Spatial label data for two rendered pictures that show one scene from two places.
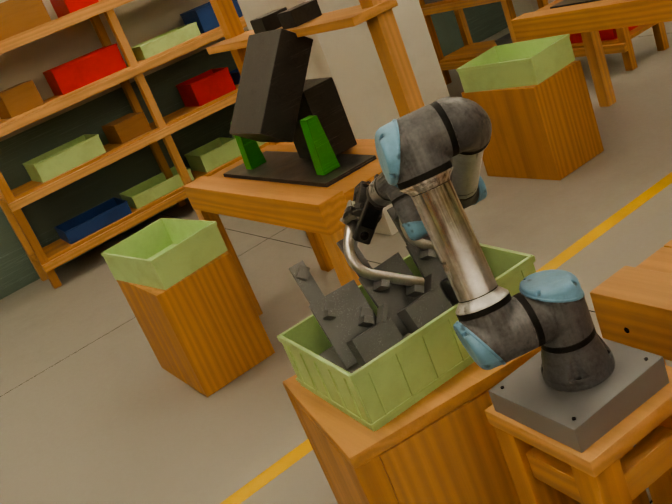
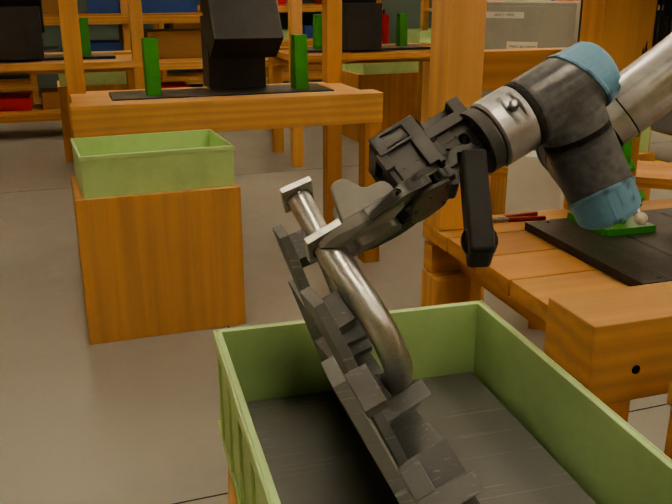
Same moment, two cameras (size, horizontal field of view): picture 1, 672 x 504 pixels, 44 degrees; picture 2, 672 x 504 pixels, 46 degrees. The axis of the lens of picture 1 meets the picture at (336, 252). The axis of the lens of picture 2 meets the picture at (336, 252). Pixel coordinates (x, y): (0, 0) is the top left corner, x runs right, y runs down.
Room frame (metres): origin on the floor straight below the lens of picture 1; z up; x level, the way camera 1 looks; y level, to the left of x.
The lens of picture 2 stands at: (2.08, 0.68, 1.43)
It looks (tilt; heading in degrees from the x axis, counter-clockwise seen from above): 19 degrees down; 278
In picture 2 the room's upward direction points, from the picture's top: straight up
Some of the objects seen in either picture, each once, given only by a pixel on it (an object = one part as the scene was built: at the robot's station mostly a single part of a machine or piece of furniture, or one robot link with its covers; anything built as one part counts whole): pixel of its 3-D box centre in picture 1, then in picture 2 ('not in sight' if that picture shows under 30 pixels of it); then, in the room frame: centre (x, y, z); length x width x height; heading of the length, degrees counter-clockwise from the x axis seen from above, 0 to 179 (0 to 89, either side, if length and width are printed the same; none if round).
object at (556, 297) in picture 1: (553, 305); not in sight; (1.51, -0.37, 1.08); 0.13 x 0.12 x 0.14; 94
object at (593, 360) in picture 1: (572, 350); not in sight; (1.51, -0.38, 0.96); 0.15 x 0.15 x 0.10
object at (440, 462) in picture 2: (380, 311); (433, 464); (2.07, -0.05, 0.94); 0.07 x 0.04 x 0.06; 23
